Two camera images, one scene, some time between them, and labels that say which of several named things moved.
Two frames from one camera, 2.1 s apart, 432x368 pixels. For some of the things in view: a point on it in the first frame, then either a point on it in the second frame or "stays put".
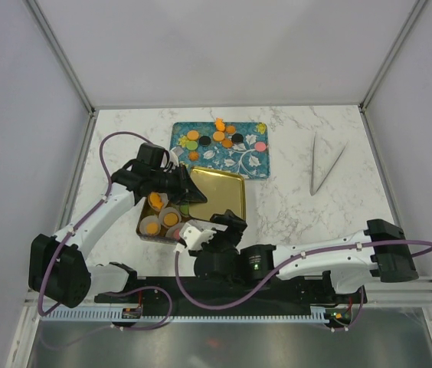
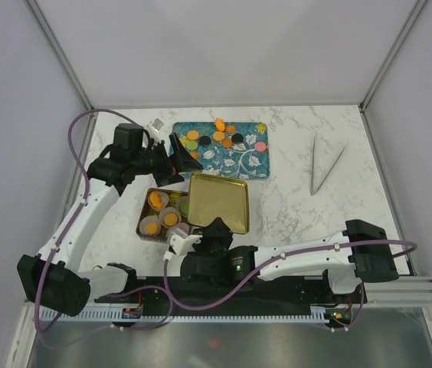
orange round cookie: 171,219 stays put
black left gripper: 186,190 to 164,177
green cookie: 184,208 stays put
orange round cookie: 152,228 stays put
